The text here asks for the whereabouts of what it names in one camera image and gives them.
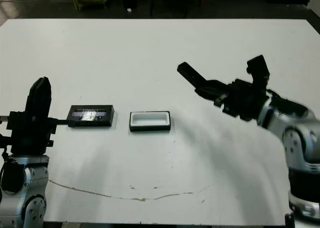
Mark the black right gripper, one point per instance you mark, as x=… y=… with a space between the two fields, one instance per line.
x=245 y=100

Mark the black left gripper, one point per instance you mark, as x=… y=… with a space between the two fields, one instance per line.
x=27 y=135

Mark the black slim camera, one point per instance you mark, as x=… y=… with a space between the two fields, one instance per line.
x=188 y=72

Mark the black printed box lid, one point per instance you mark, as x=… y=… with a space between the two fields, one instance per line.
x=105 y=122

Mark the black box with white insert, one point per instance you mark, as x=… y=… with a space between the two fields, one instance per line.
x=150 y=119

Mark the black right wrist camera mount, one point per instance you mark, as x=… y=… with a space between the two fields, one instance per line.
x=258 y=67

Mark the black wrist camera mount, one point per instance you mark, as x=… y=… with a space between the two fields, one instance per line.
x=3 y=140
x=258 y=67

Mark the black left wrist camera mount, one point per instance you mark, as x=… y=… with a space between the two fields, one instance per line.
x=3 y=140

